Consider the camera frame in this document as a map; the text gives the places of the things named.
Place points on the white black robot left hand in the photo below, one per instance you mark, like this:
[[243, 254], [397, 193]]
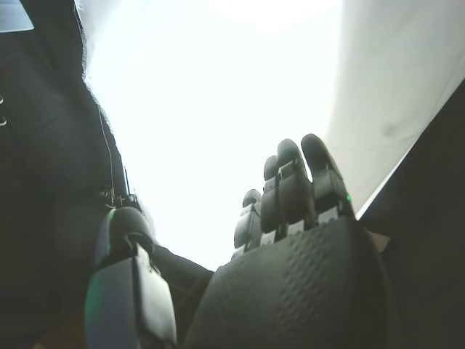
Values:
[[290, 291]]

